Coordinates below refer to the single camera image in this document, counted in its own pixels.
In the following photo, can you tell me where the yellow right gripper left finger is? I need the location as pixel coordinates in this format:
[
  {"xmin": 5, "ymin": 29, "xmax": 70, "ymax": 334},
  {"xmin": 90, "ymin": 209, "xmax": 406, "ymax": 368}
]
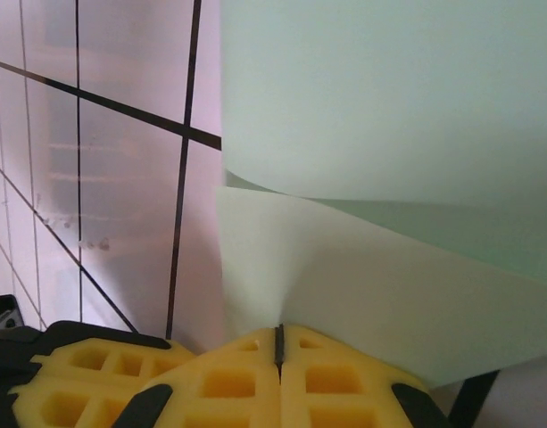
[{"xmin": 116, "ymin": 325, "xmax": 282, "ymax": 428}]

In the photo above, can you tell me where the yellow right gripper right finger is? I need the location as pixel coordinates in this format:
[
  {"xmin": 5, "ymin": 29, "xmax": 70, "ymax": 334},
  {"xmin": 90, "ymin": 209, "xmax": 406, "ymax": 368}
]
[{"xmin": 279, "ymin": 325, "xmax": 452, "ymax": 428}]

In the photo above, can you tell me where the light green paper sheet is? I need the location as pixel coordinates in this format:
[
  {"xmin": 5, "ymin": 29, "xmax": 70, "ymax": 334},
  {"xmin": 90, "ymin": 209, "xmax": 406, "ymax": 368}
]
[{"xmin": 214, "ymin": 0, "xmax": 547, "ymax": 389}]

